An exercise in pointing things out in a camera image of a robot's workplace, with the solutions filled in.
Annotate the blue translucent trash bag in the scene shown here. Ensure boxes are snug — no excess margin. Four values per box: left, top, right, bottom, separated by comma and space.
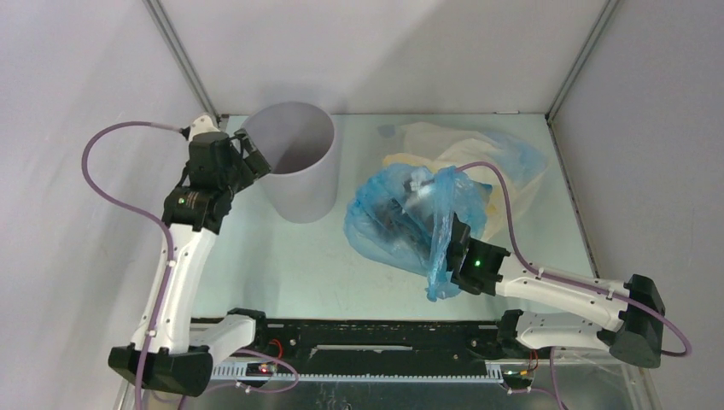
343, 163, 489, 302

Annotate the grey plastic trash bin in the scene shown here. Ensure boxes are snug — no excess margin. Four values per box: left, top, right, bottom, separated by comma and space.
242, 102, 342, 224

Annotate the yellowish translucent trash bag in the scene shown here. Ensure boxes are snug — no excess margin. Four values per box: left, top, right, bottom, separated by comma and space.
381, 122, 548, 240

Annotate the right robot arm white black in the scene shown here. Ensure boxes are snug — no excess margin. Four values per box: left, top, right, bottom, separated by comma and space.
363, 187, 665, 368

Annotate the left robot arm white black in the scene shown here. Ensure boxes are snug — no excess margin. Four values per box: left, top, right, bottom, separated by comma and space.
108, 128, 271, 397

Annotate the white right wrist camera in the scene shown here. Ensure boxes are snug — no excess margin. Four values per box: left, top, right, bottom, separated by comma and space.
403, 167, 435, 196

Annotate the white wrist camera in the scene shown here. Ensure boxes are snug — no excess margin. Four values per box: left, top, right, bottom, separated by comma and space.
403, 167, 435, 196
180, 114, 219, 142

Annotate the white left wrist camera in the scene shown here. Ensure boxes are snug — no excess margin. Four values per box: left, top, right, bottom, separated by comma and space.
180, 114, 219, 142

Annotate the left aluminium corner post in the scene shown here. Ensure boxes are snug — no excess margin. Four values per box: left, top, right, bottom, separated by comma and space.
142, 0, 222, 122

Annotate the aluminium corner post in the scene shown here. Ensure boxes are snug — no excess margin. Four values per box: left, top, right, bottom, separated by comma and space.
546, 0, 622, 126
142, 0, 222, 122

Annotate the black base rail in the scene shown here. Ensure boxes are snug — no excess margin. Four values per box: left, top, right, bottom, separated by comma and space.
217, 318, 535, 378

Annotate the aluminium frame front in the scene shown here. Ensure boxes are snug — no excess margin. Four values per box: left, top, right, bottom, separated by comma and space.
141, 348, 661, 409

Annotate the right aluminium corner post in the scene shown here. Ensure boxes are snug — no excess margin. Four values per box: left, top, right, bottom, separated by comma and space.
546, 0, 622, 126

